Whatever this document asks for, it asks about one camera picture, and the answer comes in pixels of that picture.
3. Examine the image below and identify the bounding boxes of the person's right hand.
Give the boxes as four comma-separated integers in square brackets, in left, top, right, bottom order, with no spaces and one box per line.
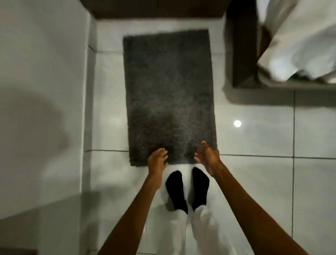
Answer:
[194,141,221,177]

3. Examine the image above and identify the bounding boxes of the person's left hand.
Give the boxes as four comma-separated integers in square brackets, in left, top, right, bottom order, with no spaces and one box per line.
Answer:
[148,148,169,178]

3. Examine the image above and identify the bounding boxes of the person's left forearm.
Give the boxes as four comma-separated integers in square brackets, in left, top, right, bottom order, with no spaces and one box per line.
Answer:
[97,172,163,255]

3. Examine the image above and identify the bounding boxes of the person's right forearm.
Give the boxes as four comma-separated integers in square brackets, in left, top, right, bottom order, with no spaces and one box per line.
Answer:
[211,161,319,255]

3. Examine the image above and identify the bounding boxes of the black left sock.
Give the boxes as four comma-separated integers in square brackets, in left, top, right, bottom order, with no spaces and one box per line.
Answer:
[165,170,188,214]

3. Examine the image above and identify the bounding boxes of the black sock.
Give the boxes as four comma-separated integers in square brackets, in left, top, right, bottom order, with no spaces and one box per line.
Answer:
[192,167,210,212]
[165,170,188,214]

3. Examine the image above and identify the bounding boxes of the black right sock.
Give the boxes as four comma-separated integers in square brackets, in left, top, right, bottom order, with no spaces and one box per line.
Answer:
[192,167,210,212]

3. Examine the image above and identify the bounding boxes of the dark grey shaggy rug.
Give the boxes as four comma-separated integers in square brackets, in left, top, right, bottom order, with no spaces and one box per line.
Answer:
[123,29,218,167]

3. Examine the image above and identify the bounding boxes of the white trousers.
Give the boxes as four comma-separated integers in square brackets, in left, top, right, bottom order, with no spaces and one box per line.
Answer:
[168,204,248,255]

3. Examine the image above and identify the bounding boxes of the white bed sheet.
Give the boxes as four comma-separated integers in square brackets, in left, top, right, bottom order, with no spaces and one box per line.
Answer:
[256,0,336,84]

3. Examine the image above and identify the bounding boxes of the dark wooden cabinet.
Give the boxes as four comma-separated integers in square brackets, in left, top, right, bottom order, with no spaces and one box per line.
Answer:
[80,0,231,19]

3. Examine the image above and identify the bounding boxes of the dark wooden bed frame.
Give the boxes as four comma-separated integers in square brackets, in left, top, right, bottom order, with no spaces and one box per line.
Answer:
[226,0,336,91]

